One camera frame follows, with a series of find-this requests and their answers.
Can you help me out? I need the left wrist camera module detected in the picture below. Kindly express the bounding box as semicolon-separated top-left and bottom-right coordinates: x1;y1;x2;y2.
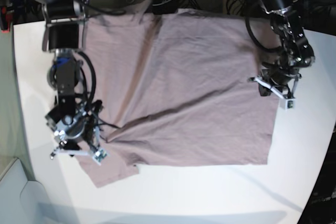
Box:
279;98;296;110

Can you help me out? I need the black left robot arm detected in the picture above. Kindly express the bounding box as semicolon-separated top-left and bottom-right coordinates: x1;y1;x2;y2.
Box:
245;0;315;101

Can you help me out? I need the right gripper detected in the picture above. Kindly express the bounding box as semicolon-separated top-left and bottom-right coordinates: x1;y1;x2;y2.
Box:
45;100;119;159

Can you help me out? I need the white bin corner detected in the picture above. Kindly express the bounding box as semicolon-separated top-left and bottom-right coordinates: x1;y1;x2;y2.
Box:
1;158;49;223

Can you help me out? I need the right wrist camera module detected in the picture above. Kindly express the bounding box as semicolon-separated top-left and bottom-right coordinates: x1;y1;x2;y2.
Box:
92;148;109;166

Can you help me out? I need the red black clamp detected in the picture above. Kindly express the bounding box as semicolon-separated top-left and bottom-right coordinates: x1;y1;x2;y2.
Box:
0;5;14;33

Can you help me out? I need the mauve pink t-shirt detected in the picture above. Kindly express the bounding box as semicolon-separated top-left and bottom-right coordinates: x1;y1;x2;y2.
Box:
78;9;278;188

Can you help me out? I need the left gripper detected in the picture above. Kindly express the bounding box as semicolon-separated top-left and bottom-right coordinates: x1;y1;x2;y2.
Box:
248;62;301;99

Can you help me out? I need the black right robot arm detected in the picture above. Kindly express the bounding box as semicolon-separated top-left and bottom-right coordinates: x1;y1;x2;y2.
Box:
35;0;107;163

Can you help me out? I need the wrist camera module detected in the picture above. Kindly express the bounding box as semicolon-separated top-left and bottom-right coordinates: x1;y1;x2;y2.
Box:
92;148;109;166
279;98;296;110

